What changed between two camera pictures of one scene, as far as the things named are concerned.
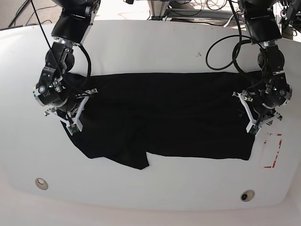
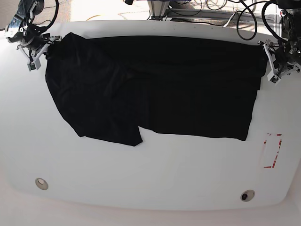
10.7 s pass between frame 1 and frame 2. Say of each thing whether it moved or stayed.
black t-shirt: moved
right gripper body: moved
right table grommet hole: stayed
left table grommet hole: stayed
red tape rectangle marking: stayed
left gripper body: moved
